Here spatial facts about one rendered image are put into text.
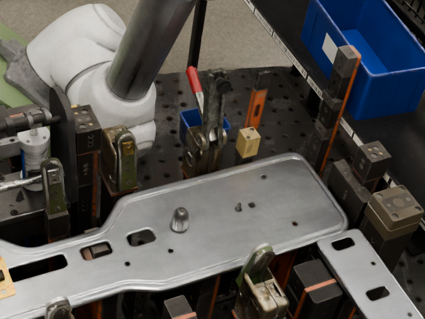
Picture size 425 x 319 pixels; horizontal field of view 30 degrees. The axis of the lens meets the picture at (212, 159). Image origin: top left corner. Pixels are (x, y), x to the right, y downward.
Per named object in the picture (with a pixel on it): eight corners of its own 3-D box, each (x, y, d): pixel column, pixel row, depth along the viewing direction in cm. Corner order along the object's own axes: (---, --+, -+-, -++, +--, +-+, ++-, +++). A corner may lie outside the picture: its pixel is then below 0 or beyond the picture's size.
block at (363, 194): (328, 288, 181) (363, 203, 159) (302, 249, 188) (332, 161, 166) (339, 284, 182) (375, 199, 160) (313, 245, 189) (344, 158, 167)
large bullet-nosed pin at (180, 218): (174, 240, 149) (177, 218, 144) (167, 227, 151) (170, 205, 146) (189, 235, 150) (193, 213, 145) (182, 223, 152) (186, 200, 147)
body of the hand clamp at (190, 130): (181, 254, 182) (199, 148, 157) (169, 232, 186) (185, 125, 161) (204, 247, 184) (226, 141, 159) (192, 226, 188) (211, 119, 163)
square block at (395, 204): (346, 325, 175) (393, 222, 149) (327, 296, 179) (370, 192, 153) (375, 314, 178) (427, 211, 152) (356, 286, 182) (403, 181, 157)
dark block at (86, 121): (75, 267, 176) (76, 133, 146) (65, 243, 180) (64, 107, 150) (97, 261, 178) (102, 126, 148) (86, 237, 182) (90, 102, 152)
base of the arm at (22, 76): (-4, 28, 198) (12, 15, 196) (59, 82, 210) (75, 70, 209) (-11, 68, 184) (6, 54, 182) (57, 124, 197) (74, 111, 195)
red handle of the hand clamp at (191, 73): (205, 142, 156) (182, 67, 157) (201, 145, 158) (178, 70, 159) (224, 138, 158) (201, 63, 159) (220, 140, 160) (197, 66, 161)
